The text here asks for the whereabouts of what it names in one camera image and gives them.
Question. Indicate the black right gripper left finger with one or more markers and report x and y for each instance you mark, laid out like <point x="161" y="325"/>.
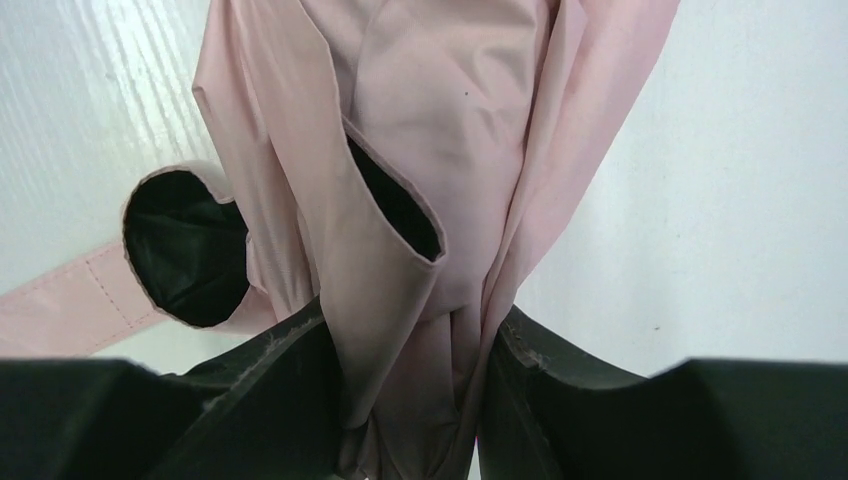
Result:
<point x="267" y="409"/>

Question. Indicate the pink folding umbrella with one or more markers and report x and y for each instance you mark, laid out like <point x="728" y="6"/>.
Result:
<point x="409" y="163"/>

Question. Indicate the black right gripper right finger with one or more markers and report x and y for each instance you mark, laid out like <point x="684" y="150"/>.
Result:
<point x="553" y="411"/>

